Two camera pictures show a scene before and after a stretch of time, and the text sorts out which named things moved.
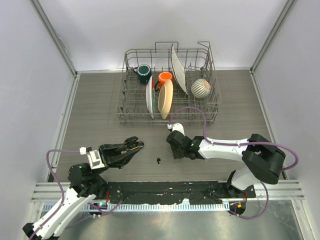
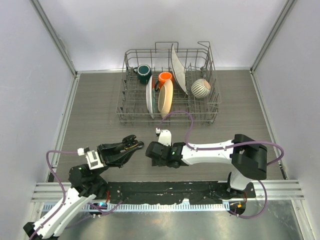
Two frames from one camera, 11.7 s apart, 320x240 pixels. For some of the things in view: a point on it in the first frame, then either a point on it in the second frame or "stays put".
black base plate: x=174 y=193 stays put
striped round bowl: x=200 y=88 stays put
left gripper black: x=111 y=155 stays put
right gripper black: x=176 y=154 to x=155 y=163
